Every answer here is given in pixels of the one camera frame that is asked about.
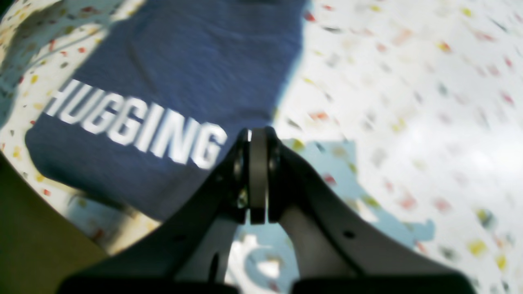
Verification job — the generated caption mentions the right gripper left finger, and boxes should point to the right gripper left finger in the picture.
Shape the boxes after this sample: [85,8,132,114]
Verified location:
[57,129,248,294]

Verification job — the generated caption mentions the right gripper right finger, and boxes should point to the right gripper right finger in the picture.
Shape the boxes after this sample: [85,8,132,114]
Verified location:
[250,127,475,294]

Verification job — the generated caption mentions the blue grey T-shirt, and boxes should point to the blue grey T-shirt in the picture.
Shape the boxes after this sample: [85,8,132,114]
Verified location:
[25,0,309,221]

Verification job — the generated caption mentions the terrazzo pattern table cloth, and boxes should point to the terrazzo pattern table cloth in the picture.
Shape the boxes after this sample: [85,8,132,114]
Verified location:
[1,0,523,294]

